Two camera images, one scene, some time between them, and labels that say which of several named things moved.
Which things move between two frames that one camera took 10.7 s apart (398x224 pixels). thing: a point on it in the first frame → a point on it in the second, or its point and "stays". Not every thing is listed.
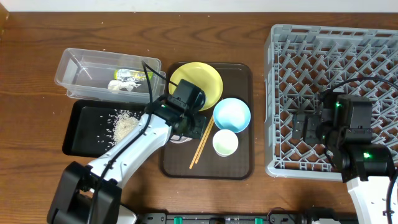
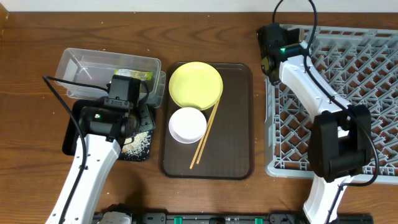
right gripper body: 340,134 → 264,71
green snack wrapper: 131,74 stays
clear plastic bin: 99,75 stays
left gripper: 197,127 → 145,116
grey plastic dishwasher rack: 303,62 stays
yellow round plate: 202,76 stays
